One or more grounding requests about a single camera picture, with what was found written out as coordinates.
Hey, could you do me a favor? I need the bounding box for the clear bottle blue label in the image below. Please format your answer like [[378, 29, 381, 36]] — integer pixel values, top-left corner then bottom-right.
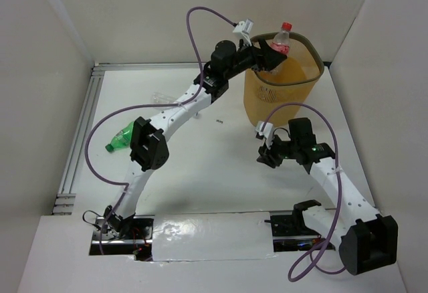
[[257, 86, 278, 104]]

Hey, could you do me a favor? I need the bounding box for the green plastic bottle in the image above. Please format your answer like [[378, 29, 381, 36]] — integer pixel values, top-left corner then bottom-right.
[[105, 121, 134, 153]]

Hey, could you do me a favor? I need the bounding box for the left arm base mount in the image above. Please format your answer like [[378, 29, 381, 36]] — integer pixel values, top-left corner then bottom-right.
[[89, 216, 154, 262]]

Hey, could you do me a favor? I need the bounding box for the clear bottle white cap far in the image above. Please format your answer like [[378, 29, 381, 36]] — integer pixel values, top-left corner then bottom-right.
[[151, 92, 176, 104]]

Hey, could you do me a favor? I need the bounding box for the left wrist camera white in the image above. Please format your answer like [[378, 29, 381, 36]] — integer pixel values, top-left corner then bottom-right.
[[233, 19, 253, 46]]

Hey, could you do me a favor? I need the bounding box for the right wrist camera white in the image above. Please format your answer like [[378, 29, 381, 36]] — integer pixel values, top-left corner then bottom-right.
[[255, 121, 275, 149]]

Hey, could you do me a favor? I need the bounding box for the aluminium frame rail left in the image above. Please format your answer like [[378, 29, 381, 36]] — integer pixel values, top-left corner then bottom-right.
[[51, 66, 104, 215]]

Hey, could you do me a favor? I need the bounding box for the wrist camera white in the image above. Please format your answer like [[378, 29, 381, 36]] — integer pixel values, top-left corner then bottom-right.
[[233, 19, 253, 46], [255, 121, 275, 149]]

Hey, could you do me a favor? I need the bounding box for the clear bottle red label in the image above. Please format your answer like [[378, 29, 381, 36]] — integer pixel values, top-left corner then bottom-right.
[[270, 22, 292, 56]]

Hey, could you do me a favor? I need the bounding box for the aluminium frame rail back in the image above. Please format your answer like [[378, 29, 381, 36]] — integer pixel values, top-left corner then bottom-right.
[[92, 60, 332, 73]]

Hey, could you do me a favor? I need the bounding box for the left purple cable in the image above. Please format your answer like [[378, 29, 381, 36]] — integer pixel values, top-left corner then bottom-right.
[[85, 7, 238, 256]]

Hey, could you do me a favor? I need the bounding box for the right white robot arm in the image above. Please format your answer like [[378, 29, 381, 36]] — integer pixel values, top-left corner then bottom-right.
[[255, 118, 399, 276]]

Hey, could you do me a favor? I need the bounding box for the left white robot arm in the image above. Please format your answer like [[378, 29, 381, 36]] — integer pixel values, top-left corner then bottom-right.
[[104, 39, 287, 239]]

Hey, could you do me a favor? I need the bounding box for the aluminium frame rail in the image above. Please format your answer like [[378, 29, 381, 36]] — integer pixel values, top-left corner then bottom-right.
[[92, 60, 332, 73], [51, 66, 104, 215]]

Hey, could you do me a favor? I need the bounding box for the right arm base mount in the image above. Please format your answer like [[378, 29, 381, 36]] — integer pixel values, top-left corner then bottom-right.
[[264, 213, 324, 253]]

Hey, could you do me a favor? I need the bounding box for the orange mesh waste bin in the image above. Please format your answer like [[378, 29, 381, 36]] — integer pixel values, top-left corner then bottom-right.
[[243, 32, 324, 126]]

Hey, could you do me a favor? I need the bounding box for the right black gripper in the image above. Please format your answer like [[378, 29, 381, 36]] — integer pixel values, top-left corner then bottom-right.
[[256, 132, 299, 169]]

